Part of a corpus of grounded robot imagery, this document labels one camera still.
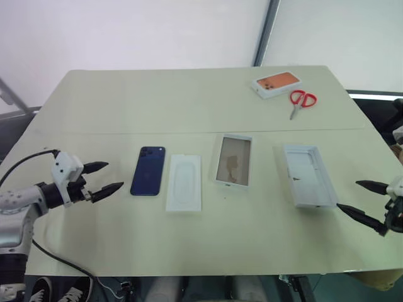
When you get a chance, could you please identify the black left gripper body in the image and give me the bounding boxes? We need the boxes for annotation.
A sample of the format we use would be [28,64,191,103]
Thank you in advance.
[67,175,95,205]

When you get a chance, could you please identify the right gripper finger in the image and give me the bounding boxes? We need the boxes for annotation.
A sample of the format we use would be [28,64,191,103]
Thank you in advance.
[355,179,389,196]
[336,203,388,237]

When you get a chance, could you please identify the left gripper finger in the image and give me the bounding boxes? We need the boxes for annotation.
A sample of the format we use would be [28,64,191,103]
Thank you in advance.
[82,161,110,174]
[89,181,125,204]

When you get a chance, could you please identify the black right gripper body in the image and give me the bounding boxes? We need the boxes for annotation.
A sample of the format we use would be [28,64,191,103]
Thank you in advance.
[383,195,403,234]

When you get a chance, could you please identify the dark blue smartphone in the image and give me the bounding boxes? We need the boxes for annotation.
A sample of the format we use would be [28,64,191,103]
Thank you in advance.
[130,145,167,198]

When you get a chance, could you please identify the white phone box base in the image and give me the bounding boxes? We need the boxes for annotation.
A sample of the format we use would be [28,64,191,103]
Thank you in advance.
[281,143,339,210]

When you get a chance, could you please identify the white paper insert tray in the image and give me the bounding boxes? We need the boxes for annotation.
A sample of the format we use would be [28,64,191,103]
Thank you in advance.
[165,154,203,215]

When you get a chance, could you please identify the white box lid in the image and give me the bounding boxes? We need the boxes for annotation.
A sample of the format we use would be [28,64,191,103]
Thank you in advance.
[214,133,254,193]

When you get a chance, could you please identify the phone box with orange print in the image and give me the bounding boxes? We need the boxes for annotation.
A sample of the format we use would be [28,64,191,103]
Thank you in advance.
[251,71,304,101]

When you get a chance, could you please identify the black side furniture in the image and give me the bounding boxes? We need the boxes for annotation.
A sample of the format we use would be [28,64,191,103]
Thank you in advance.
[345,89,403,148]

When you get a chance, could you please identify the black white sneaker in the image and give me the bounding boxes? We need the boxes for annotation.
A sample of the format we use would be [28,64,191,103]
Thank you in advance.
[30,276,55,302]
[57,277,96,302]

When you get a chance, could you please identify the small black clamp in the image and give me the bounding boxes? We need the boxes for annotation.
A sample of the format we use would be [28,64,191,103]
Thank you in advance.
[120,281,133,302]

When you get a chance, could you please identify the grey rounded shape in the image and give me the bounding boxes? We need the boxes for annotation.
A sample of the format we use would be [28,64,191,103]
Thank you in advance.
[147,276,186,302]
[230,276,269,302]

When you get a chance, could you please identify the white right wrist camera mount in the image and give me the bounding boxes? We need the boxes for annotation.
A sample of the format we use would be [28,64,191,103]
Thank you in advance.
[385,175,403,198]

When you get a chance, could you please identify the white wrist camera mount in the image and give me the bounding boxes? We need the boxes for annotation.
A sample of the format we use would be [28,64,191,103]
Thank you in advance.
[385,175,403,198]
[51,152,85,208]

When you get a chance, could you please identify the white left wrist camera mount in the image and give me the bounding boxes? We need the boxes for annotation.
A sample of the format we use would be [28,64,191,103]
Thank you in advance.
[51,152,85,208]

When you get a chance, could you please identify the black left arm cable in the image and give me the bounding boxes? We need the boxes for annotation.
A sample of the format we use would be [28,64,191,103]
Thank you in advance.
[0,150,97,286]

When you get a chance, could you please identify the black table leg bracket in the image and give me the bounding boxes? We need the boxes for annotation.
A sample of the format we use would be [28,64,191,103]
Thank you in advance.
[278,274,317,302]

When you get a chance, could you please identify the thin white wire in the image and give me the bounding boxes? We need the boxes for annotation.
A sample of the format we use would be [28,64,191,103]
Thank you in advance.
[93,276,127,300]

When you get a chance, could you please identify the red handled scissors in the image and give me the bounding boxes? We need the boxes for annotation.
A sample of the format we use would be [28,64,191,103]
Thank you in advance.
[288,89,318,121]

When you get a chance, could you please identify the grey metal frame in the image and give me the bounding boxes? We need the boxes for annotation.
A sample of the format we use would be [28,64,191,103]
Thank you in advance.
[0,76,42,120]

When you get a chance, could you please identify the dark window frame post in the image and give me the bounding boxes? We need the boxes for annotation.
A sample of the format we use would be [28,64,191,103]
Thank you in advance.
[253,0,281,67]

